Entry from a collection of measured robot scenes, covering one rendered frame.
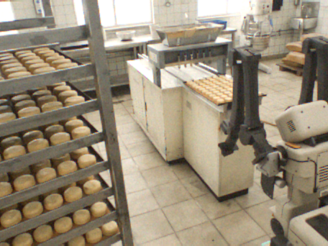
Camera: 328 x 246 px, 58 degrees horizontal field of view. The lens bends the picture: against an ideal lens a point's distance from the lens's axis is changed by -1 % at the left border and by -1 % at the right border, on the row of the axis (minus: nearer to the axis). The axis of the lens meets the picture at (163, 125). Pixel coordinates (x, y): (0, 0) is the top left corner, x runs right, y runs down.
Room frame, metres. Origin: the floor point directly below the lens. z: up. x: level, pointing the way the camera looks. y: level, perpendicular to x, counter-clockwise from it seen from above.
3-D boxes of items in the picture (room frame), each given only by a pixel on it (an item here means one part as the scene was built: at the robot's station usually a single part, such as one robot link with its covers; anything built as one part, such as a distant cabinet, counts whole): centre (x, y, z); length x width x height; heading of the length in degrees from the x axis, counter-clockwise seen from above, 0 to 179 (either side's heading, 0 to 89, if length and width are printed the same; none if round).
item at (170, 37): (2.79, -0.30, 1.25); 0.56 x 0.29 x 0.14; 108
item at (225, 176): (2.31, -0.46, 0.45); 0.70 x 0.34 x 0.90; 18
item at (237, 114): (1.35, -0.37, 1.18); 0.11 x 0.06 x 0.43; 109
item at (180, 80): (2.85, -0.12, 0.87); 2.01 x 0.03 x 0.07; 18
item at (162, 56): (2.79, -0.30, 1.01); 0.72 x 0.33 x 0.34; 108
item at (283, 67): (5.43, -2.93, 0.06); 1.20 x 0.80 x 0.11; 22
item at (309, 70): (1.49, -0.78, 1.18); 0.11 x 0.06 x 0.43; 108
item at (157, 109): (3.24, -0.15, 0.42); 1.28 x 0.72 x 0.84; 18
